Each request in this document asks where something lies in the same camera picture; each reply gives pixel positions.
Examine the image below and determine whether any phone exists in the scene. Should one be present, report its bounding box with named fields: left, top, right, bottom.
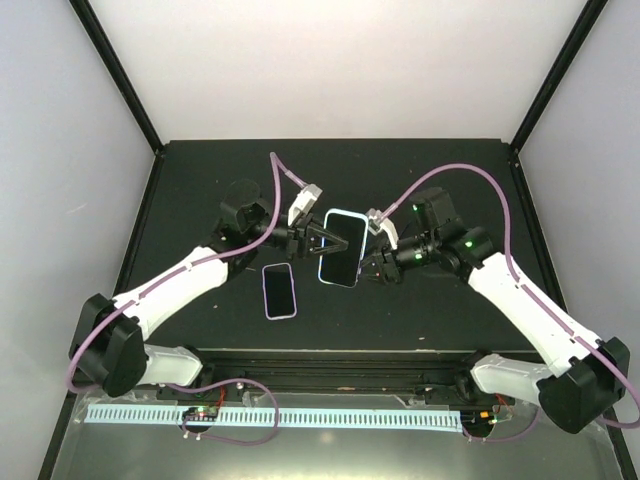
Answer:
left=318, top=208, right=369, bottom=288
left=261, top=263, right=298, bottom=321

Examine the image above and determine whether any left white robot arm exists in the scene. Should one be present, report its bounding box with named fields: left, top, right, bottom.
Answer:
left=69, top=179, right=349, bottom=399

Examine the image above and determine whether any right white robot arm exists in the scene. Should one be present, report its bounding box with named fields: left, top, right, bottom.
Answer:
left=362, top=187, right=630, bottom=434

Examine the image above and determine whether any phone in lilac case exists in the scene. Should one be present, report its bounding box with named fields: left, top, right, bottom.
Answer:
left=261, top=263, right=298, bottom=321

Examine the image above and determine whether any right small circuit board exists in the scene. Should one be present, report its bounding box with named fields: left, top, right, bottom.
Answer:
left=465, top=410, right=513, bottom=426

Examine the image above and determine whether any small circuit board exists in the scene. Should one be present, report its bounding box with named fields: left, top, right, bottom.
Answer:
left=181, top=406, right=219, bottom=423
left=465, top=410, right=513, bottom=426

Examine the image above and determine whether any left small circuit board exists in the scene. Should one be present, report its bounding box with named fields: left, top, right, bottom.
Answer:
left=181, top=406, right=219, bottom=423

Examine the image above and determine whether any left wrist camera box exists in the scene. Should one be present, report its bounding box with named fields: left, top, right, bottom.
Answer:
left=288, top=184, right=323, bottom=227

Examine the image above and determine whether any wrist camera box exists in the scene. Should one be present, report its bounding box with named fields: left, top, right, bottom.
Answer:
left=288, top=184, right=323, bottom=227
left=366, top=208, right=399, bottom=250

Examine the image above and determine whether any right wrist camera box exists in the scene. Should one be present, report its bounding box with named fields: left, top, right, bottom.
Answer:
left=366, top=208, right=399, bottom=250

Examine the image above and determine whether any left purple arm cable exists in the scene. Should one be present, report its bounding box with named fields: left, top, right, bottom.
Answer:
left=65, top=152, right=306, bottom=394

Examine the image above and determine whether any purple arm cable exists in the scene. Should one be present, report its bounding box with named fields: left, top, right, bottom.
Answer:
left=65, top=152, right=306, bottom=394
left=377, top=163, right=640, bottom=430

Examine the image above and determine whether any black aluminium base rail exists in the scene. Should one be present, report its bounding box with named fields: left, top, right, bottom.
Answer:
left=189, top=350, right=514, bottom=409

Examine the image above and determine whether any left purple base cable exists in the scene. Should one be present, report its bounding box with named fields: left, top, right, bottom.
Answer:
left=159, top=377, right=281, bottom=447

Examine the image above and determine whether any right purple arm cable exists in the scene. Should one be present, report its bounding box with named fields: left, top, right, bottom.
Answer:
left=377, top=163, right=640, bottom=430

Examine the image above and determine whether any left black frame post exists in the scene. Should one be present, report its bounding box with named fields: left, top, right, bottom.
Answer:
left=69, top=0, right=164, bottom=156

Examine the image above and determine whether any black frame post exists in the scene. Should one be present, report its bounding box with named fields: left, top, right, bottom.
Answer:
left=69, top=0, right=164, bottom=156
left=510, top=0, right=609, bottom=154

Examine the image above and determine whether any white slotted cable duct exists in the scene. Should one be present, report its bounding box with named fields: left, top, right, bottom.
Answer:
left=84, top=404, right=463, bottom=433

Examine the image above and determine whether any right black frame post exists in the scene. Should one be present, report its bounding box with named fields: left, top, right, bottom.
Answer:
left=510, top=0, right=609, bottom=154

